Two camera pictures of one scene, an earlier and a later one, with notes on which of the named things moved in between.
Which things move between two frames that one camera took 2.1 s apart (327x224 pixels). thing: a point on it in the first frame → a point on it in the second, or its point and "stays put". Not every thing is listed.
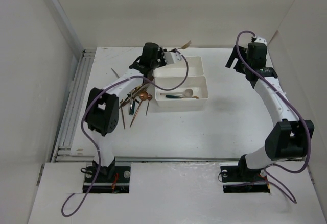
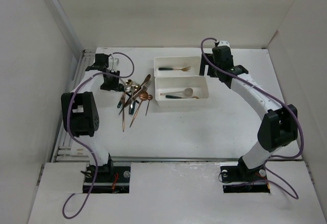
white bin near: [198, 84] stays put
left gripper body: [160, 61] → [111, 83]
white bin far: [179, 68] stays put
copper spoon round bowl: [143, 96] stays put
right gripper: [233, 55] → [204, 63]
